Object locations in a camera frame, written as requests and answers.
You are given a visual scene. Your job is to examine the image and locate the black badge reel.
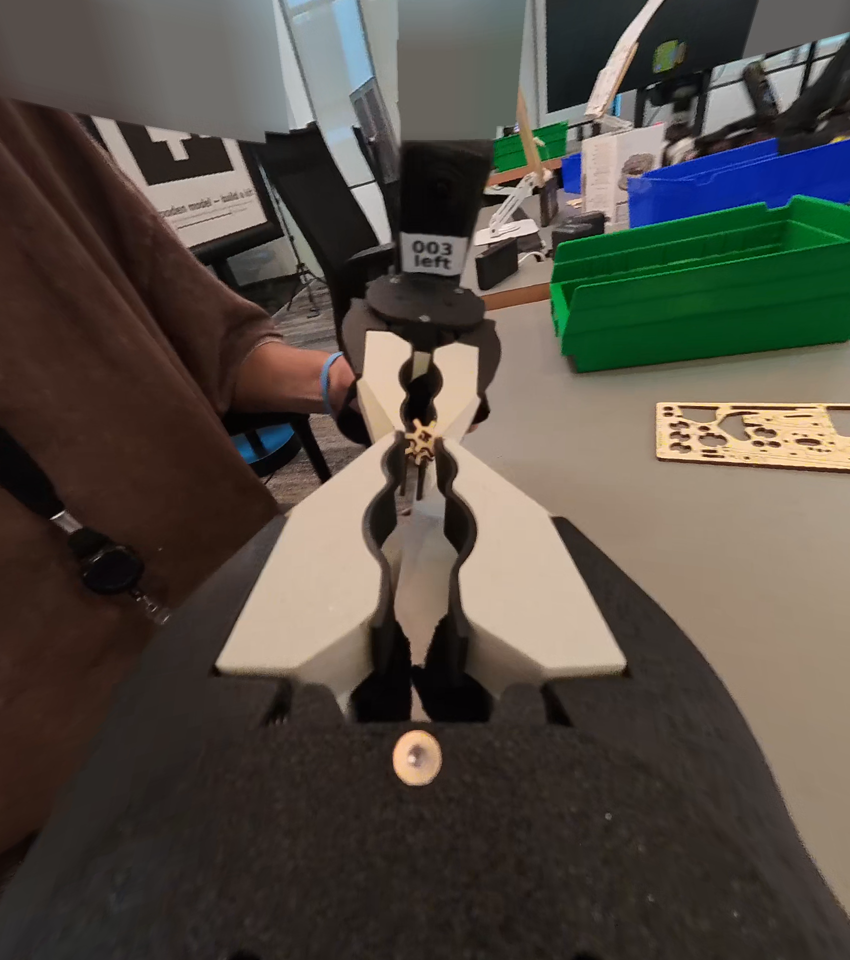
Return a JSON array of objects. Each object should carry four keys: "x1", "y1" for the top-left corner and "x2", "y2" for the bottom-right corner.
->
[{"x1": 65, "y1": 513, "x2": 171, "y2": 625}]

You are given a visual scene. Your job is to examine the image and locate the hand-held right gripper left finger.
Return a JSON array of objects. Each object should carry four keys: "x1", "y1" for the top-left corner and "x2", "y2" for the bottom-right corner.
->
[{"x1": 215, "y1": 431, "x2": 420, "y2": 723}]

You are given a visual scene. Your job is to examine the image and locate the large black monitor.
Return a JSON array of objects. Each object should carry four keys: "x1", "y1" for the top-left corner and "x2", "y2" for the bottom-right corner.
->
[{"x1": 545, "y1": 0, "x2": 760, "y2": 114}]

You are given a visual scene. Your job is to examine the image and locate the wooden slat stand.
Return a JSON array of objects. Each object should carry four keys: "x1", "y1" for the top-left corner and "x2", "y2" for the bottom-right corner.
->
[{"x1": 515, "y1": 86, "x2": 555, "y2": 226}]

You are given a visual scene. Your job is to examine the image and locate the instruction booklet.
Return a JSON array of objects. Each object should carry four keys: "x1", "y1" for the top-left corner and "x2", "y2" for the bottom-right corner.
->
[{"x1": 581, "y1": 123, "x2": 668, "y2": 226}]

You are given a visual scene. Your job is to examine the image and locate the blue plastic bin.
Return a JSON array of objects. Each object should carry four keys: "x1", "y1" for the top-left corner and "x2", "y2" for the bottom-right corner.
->
[{"x1": 626, "y1": 131, "x2": 850, "y2": 230}]

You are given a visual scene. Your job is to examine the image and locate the pale slanted board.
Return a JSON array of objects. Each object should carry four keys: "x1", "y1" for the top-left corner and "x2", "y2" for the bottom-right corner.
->
[{"x1": 586, "y1": 0, "x2": 666, "y2": 117}]

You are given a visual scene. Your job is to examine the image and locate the wooden cutout sheet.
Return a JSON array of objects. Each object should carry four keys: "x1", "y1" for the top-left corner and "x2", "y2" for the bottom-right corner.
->
[{"x1": 655, "y1": 401, "x2": 850, "y2": 477}]

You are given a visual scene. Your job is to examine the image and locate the black lanyard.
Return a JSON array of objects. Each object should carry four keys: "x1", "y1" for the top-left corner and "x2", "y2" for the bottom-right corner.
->
[{"x1": 0, "y1": 363, "x2": 77, "y2": 530}]

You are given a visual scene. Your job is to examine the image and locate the marker sign board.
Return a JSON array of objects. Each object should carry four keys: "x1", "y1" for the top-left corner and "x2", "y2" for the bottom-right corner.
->
[{"x1": 83, "y1": 112, "x2": 285, "y2": 250}]

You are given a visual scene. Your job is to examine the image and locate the black office chair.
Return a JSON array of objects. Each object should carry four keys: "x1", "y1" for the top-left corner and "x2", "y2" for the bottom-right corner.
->
[{"x1": 256, "y1": 123, "x2": 400, "y2": 354}]

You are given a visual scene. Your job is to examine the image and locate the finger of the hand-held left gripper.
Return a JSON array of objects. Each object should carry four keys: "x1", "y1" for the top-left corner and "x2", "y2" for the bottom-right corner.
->
[
  {"x1": 422, "y1": 341, "x2": 482, "y2": 441},
  {"x1": 357, "y1": 330, "x2": 417, "y2": 446}
]

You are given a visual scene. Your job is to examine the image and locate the person's left forearm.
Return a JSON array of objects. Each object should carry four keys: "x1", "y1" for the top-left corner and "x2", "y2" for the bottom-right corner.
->
[{"x1": 226, "y1": 339, "x2": 330, "y2": 417}]

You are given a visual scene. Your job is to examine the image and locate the small black box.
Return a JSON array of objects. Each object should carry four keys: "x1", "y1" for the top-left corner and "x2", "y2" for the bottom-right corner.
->
[
  {"x1": 473, "y1": 240, "x2": 521, "y2": 292},
  {"x1": 552, "y1": 211, "x2": 608, "y2": 243}
]

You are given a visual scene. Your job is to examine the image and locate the small wooden gear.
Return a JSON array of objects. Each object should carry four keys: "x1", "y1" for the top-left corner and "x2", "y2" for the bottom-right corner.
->
[{"x1": 402, "y1": 420, "x2": 443, "y2": 464}]

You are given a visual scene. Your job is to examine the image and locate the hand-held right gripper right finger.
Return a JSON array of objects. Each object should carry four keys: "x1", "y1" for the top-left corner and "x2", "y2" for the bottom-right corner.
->
[{"x1": 423, "y1": 436, "x2": 628, "y2": 724}]

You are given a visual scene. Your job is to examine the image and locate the white articulated desk stand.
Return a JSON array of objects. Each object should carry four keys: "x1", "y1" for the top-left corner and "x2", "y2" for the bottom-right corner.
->
[{"x1": 472, "y1": 168, "x2": 555, "y2": 246}]

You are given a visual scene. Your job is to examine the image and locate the blue wristband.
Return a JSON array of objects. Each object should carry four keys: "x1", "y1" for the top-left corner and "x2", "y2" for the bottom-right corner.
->
[{"x1": 320, "y1": 350, "x2": 346, "y2": 418}]

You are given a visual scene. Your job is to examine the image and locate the person in brown shirt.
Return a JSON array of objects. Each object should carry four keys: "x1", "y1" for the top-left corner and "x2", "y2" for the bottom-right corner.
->
[{"x1": 0, "y1": 84, "x2": 285, "y2": 912}]

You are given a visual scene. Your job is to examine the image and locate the green plastic bin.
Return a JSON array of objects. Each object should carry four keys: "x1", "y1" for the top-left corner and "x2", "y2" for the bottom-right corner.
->
[
  {"x1": 492, "y1": 121, "x2": 569, "y2": 172},
  {"x1": 548, "y1": 195, "x2": 850, "y2": 374}
]

